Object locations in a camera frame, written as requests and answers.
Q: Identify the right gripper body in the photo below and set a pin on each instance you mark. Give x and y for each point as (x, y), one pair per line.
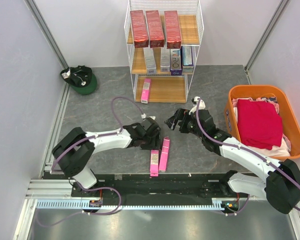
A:
(187, 125)

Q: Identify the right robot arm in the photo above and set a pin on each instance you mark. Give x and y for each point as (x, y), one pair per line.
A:
(276, 181)

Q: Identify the aluminium frame post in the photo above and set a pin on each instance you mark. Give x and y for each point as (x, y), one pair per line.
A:
(46, 31)
(266, 33)

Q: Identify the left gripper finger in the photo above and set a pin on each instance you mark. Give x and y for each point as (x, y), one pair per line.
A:
(157, 142)
(147, 145)

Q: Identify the left aluminium frame post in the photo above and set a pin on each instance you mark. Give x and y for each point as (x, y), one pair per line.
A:
(46, 31)

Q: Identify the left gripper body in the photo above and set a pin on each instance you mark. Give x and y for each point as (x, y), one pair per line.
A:
(153, 136)

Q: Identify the slim silver toothpaste box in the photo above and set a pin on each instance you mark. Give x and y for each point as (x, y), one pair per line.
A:
(165, 60)

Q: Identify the purple RiO toothpaste box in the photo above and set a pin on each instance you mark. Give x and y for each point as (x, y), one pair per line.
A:
(175, 62)

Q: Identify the silver red box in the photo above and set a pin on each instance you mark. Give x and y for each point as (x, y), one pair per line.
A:
(172, 29)
(155, 29)

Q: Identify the red cloth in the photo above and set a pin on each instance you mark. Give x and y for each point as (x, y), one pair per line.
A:
(259, 124)

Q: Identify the right aluminium frame post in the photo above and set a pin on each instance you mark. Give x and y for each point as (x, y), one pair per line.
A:
(266, 33)

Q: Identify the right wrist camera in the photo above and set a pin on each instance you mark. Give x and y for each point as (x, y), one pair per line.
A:
(198, 104)

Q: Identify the aluminium floor rail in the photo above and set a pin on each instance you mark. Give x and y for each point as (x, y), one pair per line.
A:
(48, 158)

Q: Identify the orange plastic basin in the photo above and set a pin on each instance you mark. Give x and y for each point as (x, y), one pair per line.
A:
(290, 124)

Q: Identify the white wire wooden shelf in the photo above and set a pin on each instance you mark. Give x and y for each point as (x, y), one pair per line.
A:
(165, 87)

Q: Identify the pink box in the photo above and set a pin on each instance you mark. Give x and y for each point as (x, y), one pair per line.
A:
(164, 154)
(154, 163)
(145, 94)

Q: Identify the black green cap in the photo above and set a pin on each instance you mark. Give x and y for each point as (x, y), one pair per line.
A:
(81, 79)

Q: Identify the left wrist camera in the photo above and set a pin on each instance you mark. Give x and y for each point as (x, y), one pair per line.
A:
(144, 116)

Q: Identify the silver red box front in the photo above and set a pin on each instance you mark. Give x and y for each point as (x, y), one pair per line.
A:
(155, 29)

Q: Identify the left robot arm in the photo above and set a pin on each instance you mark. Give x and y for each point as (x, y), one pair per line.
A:
(74, 151)

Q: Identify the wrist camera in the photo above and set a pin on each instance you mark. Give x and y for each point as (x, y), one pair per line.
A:
(198, 104)
(144, 116)

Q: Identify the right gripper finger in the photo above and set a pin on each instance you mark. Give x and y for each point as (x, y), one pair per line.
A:
(178, 115)
(171, 123)

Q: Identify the silver Protefix toothpaste box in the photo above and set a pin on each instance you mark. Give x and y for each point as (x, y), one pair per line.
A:
(150, 63)

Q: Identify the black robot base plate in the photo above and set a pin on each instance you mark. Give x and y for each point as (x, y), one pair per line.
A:
(206, 185)

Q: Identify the white pink clothes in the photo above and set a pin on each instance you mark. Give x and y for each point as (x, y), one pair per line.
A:
(285, 148)

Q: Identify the slotted cable duct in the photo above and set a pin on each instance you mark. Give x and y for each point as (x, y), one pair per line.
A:
(79, 204)

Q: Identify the dark red toothpaste box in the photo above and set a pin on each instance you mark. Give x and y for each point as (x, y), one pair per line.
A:
(139, 29)

